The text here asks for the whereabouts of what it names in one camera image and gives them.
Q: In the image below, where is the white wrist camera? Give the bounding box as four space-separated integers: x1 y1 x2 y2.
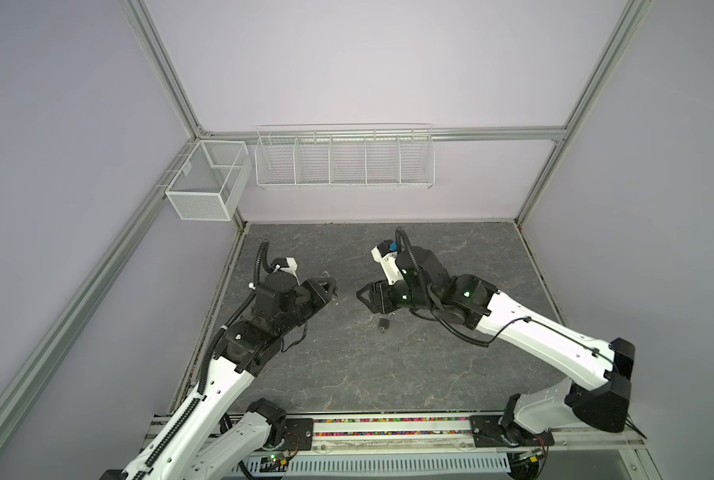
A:
371 239 404 285
270 257 299 282

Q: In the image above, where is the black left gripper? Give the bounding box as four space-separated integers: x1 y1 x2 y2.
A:
277 276 335 336

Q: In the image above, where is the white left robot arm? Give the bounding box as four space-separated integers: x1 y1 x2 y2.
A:
102 242 337 479

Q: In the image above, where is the long white wire basket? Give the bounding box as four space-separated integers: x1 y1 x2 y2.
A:
255 123 436 189

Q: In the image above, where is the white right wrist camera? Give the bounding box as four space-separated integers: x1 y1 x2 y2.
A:
371 239 404 285

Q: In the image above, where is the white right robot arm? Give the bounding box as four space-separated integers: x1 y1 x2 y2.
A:
357 228 636 448

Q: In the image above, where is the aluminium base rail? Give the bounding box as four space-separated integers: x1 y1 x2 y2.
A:
140 410 646 480

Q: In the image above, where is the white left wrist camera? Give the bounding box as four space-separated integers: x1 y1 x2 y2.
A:
270 257 299 282

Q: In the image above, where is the black padlock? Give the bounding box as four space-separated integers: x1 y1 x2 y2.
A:
378 312 396 333

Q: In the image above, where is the aluminium frame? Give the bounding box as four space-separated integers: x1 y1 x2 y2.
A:
0 0 658 469

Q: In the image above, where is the white mesh box basket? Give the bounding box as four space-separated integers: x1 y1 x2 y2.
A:
165 140 252 221

